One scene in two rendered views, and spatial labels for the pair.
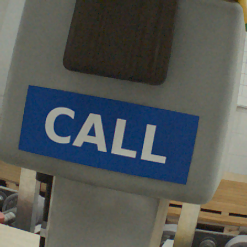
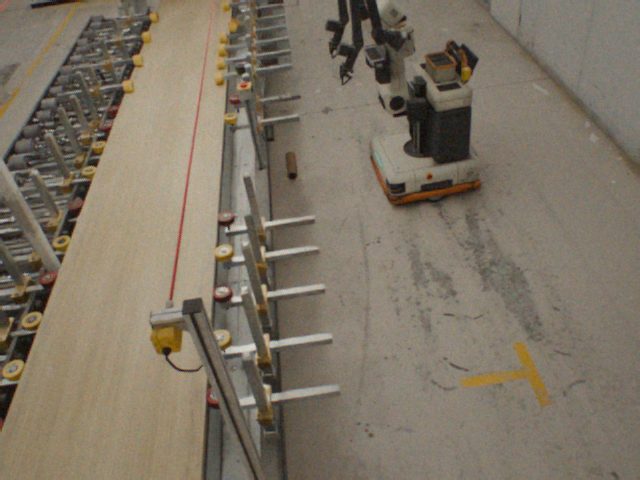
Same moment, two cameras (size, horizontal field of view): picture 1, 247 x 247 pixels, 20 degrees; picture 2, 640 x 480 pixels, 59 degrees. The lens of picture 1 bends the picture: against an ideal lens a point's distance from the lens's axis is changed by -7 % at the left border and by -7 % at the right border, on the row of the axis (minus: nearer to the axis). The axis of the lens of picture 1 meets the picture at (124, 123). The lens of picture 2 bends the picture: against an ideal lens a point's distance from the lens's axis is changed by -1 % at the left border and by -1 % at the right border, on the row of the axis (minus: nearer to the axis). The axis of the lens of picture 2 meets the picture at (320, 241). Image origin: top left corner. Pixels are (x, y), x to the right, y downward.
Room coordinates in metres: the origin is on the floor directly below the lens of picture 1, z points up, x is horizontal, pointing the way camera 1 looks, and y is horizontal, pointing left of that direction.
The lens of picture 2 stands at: (0.48, 2.88, 2.52)
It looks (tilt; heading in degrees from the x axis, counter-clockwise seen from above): 40 degrees down; 260
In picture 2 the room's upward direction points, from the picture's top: 9 degrees counter-clockwise
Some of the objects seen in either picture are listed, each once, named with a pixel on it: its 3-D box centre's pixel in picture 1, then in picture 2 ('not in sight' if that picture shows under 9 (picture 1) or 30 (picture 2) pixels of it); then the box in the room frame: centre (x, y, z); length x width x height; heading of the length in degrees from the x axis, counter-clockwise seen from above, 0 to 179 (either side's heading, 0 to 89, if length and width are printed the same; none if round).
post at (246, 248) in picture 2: not in sight; (257, 289); (0.46, 1.22, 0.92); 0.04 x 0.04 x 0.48; 80
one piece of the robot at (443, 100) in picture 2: not in sight; (436, 106); (-1.05, -0.40, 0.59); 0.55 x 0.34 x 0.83; 84
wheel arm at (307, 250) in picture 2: not in sight; (271, 257); (0.36, 0.94, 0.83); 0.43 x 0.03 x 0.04; 170
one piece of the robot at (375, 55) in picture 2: not in sight; (379, 59); (-0.67, -0.44, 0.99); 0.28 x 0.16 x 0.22; 84
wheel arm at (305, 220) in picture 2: not in sight; (270, 226); (0.32, 0.70, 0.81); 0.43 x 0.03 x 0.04; 170
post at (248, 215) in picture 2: not in sight; (258, 255); (0.42, 0.97, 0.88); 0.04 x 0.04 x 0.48; 80
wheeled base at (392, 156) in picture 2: not in sight; (423, 161); (-0.95, -0.41, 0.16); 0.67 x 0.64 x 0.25; 174
